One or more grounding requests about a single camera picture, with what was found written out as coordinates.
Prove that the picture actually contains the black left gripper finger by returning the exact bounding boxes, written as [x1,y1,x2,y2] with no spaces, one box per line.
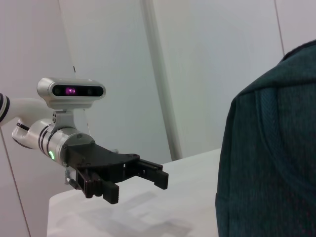
[123,158,170,191]
[75,169,121,205]

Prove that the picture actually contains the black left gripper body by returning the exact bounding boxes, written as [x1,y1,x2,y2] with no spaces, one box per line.
[63,142,142,186]

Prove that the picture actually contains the dark teal insulated lunch bag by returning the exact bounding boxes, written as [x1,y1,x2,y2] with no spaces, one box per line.
[214,39,316,237]

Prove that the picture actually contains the left arm grey cable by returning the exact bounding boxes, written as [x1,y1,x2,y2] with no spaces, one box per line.
[63,162,78,185]

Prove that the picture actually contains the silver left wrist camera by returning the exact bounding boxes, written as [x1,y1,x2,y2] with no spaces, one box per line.
[37,77,107,132]

